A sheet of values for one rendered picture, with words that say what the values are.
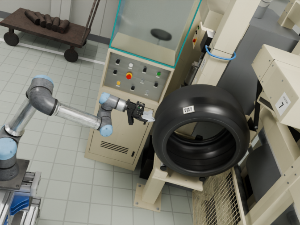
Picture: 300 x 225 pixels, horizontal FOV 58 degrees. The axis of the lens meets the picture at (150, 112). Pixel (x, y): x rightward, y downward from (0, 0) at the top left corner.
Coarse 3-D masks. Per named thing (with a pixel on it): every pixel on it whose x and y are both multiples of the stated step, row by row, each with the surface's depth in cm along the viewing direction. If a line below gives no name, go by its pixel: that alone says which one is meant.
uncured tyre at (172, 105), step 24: (168, 96) 170; (192, 96) 156; (216, 96) 156; (168, 120) 156; (192, 120) 151; (216, 120) 150; (240, 120) 153; (168, 144) 196; (192, 144) 199; (216, 144) 196; (240, 144) 158; (192, 168) 187; (216, 168) 173
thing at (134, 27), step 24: (120, 0) 192; (144, 0) 192; (168, 0) 190; (192, 0) 189; (120, 24) 203; (144, 24) 201; (168, 24) 200; (120, 48) 214; (144, 48) 212; (168, 48) 210
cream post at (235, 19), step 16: (240, 0) 151; (256, 0) 151; (224, 16) 166; (240, 16) 156; (224, 32) 162; (240, 32) 161; (224, 48) 168; (208, 64) 175; (224, 64) 174; (208, 80) 182; (192, 128) 206; (144, 192) 260
